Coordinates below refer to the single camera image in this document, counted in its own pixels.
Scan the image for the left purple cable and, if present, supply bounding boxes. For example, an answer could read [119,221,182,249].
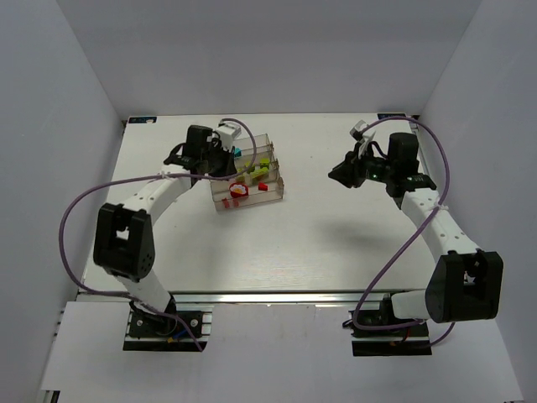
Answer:
[59,118,257,352]

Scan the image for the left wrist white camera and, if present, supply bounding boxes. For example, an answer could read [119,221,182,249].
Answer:
[215,121,242,151]

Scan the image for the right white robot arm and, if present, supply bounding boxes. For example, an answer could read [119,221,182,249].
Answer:
[329,132,503,329]

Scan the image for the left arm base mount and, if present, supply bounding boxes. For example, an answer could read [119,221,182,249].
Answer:
[123,302,213,353]

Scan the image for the red round lego piece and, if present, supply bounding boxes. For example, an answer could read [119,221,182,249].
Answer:
[228,182,249,198]

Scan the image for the purple cable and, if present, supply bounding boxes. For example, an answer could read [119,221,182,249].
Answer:
[351,116,454,346]
[59,118,257,352]

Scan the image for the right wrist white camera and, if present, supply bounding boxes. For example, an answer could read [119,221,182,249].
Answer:
[349,120,376,159]

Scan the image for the green 2x4 lego brick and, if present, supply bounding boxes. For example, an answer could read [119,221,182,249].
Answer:
[250,168,269,183]

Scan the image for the wrist white camera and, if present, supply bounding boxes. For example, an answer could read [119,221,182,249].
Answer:
[349,120,376,159]
[215,121,242,151]

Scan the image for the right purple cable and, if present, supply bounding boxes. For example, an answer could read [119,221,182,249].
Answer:
[351,116,454,346]

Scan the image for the blue table label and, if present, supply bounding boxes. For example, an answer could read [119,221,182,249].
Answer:
[128,116,157,124]
[377,113,406,120]

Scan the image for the clear tiered acrylic container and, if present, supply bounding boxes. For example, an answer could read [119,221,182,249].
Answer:
[211,133,284,212]

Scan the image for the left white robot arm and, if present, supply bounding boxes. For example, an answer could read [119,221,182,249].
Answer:
[93,122,241,314]

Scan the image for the right blue table label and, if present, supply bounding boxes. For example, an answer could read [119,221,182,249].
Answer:
[377,113,406,120]

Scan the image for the left blue table label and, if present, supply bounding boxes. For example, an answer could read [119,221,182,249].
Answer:
[128,116,157,124]

